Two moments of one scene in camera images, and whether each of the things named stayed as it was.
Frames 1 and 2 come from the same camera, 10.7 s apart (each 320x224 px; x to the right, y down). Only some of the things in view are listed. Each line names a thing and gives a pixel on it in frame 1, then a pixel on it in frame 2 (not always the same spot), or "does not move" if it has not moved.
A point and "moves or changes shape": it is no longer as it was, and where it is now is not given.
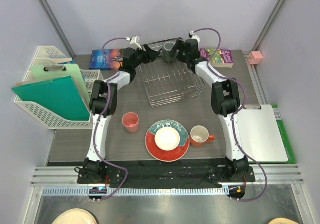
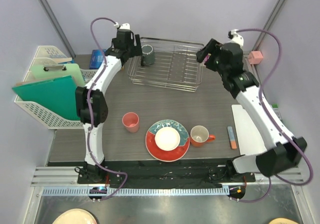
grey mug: (167, 47) moves or changes shape
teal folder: (60, 96) does not move
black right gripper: (177, 46) → (202, 54)
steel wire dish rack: (167, 82) moves or changes shape
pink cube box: (255, 57) does not move
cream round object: (76, 216) does not move
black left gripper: (151, 54) → (138, 47)
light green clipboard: (46, 71) does not move
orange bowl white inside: (167, 138) does not move
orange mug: (199, 135) does not move
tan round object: (283, 221) does not move
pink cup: (131, 121) does not move
